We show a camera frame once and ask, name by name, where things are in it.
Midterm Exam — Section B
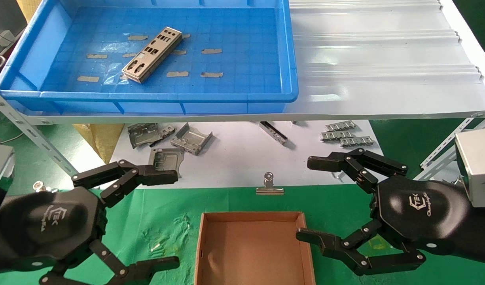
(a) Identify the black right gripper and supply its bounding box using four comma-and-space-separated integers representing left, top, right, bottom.
296, 148, 472, 276

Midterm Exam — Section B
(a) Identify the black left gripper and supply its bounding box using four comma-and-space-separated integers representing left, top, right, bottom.
0, 160, 180, 285

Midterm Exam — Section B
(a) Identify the brown cardboard box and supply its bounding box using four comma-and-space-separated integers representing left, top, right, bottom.
194, 211, 316, 285

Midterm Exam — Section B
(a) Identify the blue plastic tray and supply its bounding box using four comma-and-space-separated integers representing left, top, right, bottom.
0, 0, 299, 115

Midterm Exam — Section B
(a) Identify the green cloth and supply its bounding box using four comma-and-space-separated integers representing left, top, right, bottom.
0, 184, 485, 285

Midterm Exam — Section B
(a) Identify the flat stamped metal plate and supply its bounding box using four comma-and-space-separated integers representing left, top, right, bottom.
148, 148, 185, 179

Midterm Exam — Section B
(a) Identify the notched silver metal strip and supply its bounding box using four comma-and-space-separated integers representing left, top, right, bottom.
325, 120, 357, 132
340, 136, 375, 148
320, 131, 356, 142

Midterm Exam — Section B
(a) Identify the yellow woven bag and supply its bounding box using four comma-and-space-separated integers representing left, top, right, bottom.
16, 0, 41, 22
72, 123, 125, 164

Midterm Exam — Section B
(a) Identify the small dark metal part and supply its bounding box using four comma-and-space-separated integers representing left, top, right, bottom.
149, 125, 176, 148

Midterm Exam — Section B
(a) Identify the silver binder clip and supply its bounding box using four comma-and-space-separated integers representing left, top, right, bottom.
33, 180, 60, 194
256, 172, 285, 196

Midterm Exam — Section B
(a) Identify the slotted metal angle brace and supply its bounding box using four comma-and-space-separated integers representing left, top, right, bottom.
0, 85, 81, 177
420, 112, 485, 182

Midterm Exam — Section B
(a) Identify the white paper sheet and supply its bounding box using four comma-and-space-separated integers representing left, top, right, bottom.
100, 121, 385, 190

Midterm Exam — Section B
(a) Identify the long narrow metal strip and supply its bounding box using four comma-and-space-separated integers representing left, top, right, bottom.
259, 121, 289, 145

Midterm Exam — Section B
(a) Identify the clear crumpled film patch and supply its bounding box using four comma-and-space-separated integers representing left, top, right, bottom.
103, 63, 123, 84

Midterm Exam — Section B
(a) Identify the white corrugated shelf panel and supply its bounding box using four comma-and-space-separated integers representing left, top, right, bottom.
13, 0, 485, 126

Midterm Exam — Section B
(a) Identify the grey stamped metal bracket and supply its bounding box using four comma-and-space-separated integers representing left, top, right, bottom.
127, 123, 164, 150

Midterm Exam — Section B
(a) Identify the folded grey metal bracket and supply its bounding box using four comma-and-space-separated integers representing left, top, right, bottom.
170, 122, 214, 156

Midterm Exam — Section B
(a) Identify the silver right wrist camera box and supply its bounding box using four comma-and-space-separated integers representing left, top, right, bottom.
455, 127, 485, 208

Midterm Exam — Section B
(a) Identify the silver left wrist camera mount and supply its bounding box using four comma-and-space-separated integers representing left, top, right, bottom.
0, 143, 15, 206

